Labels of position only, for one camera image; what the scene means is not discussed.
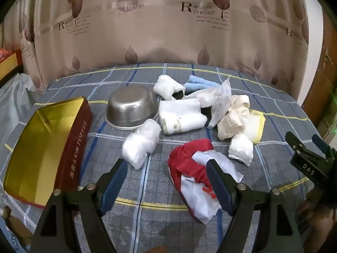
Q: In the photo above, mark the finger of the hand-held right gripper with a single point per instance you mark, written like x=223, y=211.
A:
x=320, y=143
x=293, y=140

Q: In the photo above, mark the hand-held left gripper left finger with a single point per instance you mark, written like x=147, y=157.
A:
x=113, y=189

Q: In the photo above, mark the red and yellow box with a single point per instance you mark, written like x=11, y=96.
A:
x=9, y=63

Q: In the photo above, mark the grey plaid tablecloth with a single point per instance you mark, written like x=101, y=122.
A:
x=163, y=210

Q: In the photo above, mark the yellow edged white cloth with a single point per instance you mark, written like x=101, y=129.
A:
x=258, y=126

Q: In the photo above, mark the beige leaf print curtain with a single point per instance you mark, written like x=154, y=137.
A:
x=163, y=31

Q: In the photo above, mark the red and white cloth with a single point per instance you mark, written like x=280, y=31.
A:
x=192, y=168

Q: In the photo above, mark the white fluffy towel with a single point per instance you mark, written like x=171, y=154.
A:
x=140, y=142

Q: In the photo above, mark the white printed towel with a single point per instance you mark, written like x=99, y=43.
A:
x=179, y=114

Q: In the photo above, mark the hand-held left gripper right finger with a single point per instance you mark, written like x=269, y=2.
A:
x=222, y=192

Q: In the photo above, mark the person's right hand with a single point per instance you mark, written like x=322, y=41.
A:
x=314, y=216

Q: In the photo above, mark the brown wooden door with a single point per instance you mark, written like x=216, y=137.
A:
x=322, y=84

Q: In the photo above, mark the cream cloth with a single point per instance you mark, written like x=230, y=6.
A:
x=233, y=121

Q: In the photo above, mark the red tin box gold inside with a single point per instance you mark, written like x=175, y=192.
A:
x=39, y=147

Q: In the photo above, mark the white fluffy cloth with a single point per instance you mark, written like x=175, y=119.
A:
x=165, y=87

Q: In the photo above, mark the clear plastic cover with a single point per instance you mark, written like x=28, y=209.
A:
x=15, y=102

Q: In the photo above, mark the light blue cloth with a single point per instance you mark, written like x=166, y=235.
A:
x=197, y=83

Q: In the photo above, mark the stainless steel bowl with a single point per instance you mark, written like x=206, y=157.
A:
x=129, y=105

